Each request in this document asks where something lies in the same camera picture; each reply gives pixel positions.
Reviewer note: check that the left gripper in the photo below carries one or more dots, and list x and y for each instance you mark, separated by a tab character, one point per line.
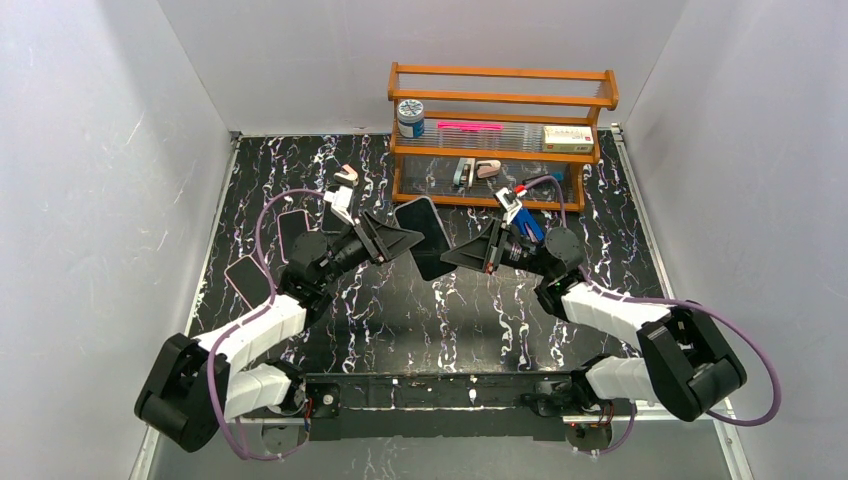
379	239

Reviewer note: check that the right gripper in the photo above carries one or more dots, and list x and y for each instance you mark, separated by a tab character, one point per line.
493	248

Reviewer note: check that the phone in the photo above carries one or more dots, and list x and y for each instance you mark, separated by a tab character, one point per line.
290	225
421	215
249	281

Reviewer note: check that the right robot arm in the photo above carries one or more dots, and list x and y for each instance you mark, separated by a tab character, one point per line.
683	363

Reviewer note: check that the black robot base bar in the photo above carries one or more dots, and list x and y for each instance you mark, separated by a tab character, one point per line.
545	406

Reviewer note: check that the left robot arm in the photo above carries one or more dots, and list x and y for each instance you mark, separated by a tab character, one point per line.
199	386

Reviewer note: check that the blue phone case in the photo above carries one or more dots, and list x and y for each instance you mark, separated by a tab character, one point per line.
528	226

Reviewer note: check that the phone in pink case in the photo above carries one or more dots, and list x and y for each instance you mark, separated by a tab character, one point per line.
290	225

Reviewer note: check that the phone in beige case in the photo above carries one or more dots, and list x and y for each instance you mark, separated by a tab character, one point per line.
249	281

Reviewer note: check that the pink white stapler on table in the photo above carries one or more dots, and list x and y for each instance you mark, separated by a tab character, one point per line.
347	176

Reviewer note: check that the light blue stapler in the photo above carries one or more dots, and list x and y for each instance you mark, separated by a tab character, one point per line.
462	170

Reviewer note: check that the orange wooden shelf rack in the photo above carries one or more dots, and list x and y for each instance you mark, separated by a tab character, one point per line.
522	100

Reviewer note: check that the blue jar with white lid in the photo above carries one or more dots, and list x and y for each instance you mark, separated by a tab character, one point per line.
410	118

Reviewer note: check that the pink utility knife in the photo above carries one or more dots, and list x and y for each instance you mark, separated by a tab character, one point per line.
468	126

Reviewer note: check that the white cardboard box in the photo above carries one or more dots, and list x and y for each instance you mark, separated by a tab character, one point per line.
567	139

